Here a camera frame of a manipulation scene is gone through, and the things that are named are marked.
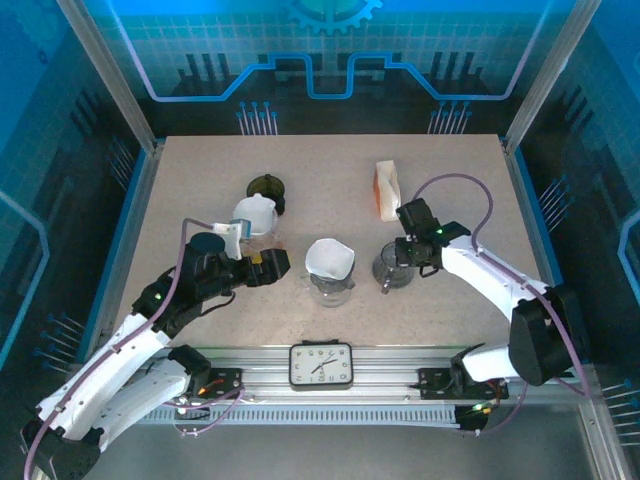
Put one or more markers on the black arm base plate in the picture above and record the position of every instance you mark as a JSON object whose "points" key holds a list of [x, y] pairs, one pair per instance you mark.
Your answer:
{"points": [[432, 382], [230, 380]]}

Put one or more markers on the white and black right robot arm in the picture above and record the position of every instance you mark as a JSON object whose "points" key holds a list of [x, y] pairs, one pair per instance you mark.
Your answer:
{"points": [[490, 280]]}

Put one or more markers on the aluminium mounting rail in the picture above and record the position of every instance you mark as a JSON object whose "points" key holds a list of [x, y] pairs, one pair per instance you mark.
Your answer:
{"points": [[390, 372]]}

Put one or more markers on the grey translucent coffee dripper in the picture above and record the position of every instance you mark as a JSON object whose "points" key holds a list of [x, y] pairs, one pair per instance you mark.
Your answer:
{"points": [[327, 295]]}

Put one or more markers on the grey glass carafe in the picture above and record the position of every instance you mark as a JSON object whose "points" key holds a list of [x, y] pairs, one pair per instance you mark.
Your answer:
{"points": [[387, 272]]}

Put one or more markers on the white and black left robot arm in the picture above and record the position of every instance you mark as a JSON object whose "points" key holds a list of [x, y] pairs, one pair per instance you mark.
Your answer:
{"points": [[115, 370]]}

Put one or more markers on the aluminium frame post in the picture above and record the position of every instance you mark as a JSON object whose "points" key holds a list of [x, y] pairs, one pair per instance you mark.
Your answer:
{"points": [[110, 75], [550, 75]]}

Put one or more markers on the black and white desk clock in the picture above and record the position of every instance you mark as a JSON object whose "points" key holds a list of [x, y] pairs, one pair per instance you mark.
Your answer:
{"points": [[320, 367]]}

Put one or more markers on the white paper coffee filter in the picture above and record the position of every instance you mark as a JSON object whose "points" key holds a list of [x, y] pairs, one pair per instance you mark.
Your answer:
{"points": [[252, 212], [327, 257]]}

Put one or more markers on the dark olive coffee dripper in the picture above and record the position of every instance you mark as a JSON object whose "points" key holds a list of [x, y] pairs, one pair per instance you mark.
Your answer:
{"points": [[265, 186]]}

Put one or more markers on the aluminium table edge rail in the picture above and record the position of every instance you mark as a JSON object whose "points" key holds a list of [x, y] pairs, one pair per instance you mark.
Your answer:
{"points": [[135, 215], [530, 200]]}

